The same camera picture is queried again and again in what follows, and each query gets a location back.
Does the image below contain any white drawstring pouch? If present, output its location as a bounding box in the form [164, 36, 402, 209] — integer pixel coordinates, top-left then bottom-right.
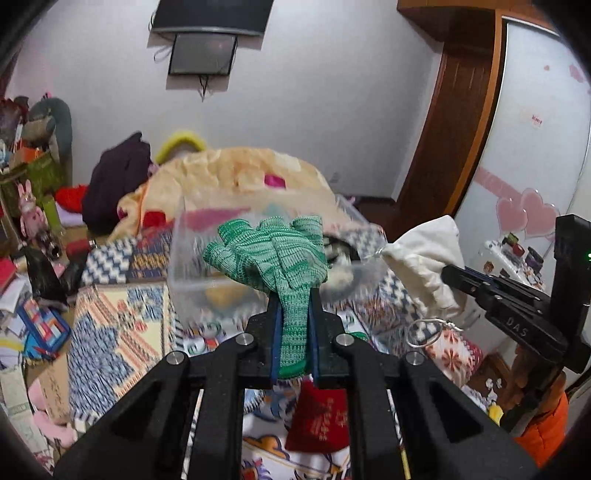
[380, 215, 467, 320]

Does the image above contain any red velvet drawstring pouch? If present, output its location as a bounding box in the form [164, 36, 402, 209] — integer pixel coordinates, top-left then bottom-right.
[286, 380, 349, 454]

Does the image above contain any green knitted glove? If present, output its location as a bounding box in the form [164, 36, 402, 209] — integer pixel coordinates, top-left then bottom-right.
[202, 215, 329, 379]

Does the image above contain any orange sleeve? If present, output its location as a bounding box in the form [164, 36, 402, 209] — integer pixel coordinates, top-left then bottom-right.
[514, 372, 568, 468]

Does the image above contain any patterned colourful tablecloth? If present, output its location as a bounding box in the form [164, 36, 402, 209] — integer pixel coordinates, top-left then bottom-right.
[66, 227, 486, 480]

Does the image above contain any clear plastic storage bin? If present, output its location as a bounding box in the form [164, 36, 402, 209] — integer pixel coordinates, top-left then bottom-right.
[168, 191, 388, 334]

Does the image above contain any pink bunny plush toy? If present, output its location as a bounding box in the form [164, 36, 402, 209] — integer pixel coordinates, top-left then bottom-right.
[17, 180, 49, 240]

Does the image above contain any peach fleece blanket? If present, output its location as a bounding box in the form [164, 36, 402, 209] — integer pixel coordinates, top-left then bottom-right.
[109, 147, 346, 241]

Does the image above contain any dark purple garment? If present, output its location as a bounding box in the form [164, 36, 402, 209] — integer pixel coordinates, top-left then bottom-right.
[82, 132, 152, 235]

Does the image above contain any yellow hat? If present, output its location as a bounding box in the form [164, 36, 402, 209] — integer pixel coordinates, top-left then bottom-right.
[153, 131, 207, 166]

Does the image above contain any grey green plush toy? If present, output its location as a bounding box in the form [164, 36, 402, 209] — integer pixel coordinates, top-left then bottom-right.
[22, 97, 73, 180]

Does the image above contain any brown wooden door frame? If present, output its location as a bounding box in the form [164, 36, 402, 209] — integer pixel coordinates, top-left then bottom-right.
[385, 1, 549, 240]

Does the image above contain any wall mounted black monitor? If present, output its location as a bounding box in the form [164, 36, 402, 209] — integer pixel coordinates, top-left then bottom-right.
[150, 0, 273, 77]

